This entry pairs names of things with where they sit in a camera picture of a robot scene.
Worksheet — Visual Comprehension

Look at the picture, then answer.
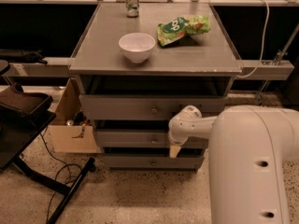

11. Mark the cardboard box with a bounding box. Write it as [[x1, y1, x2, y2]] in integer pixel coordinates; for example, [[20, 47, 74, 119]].
[[49, 78, 100, 153]]

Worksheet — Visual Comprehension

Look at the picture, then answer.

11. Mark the grey top drawer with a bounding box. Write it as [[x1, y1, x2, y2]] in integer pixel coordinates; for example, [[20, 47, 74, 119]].
[[79, 95, 227, 120]]

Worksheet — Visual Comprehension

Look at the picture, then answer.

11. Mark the black floor cable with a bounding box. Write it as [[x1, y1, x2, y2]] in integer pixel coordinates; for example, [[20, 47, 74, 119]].
[[39, 133, 82, 224]]

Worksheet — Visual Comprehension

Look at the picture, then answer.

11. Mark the green soda can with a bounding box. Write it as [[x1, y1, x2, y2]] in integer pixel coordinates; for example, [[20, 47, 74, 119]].
[[125, 0, 139, 18]]

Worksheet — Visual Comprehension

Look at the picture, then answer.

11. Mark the white hanging cable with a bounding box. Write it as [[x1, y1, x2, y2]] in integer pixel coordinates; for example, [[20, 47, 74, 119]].
[[235, 0, 271, 79]]

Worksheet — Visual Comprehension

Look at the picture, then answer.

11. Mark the white bowl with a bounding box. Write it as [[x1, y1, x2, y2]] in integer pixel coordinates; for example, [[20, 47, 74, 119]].
[[119, 33, 156, 63]]

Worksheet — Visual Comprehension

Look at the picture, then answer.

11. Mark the grey metal rail beam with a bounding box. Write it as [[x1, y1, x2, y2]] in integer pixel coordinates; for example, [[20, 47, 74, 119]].
[[4, 57, 294, 80]]

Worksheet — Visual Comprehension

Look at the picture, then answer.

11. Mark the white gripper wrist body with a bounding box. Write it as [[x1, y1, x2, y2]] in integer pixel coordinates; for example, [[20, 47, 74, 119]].
[[168, 105, 202, 146]]

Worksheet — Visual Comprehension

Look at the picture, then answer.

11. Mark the grey drawer cabinet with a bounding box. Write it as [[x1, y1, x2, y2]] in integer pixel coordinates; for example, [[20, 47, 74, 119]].
[[70, 3, 241, 158]]

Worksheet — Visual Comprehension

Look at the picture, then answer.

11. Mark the grey drawer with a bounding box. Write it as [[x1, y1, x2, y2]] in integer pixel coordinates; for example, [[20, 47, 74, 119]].
[[93, 129, 215, 150], [79, 95, 227, 120], [104, 155, 204, 170]]

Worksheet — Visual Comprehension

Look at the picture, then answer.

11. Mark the grey bottom drawer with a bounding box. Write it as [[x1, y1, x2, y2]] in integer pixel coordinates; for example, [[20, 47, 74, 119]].
[[104, 155, 204, 170]]

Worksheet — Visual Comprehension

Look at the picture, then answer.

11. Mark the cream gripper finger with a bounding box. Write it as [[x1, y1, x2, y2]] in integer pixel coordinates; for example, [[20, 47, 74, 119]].
[[169, 144, 181, 159]]

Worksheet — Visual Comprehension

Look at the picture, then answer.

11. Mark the black rolling stand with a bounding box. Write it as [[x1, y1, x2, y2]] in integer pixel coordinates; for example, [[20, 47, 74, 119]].
[[0, 59, 96, 224]]

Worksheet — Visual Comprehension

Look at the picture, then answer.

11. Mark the green chip bag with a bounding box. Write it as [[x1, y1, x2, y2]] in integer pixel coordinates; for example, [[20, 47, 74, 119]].
[[156, 15, 210, 47]]

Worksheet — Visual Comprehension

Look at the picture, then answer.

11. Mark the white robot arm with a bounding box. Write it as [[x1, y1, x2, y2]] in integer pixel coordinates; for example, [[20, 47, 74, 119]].
[[168, 105, 299, 224]]

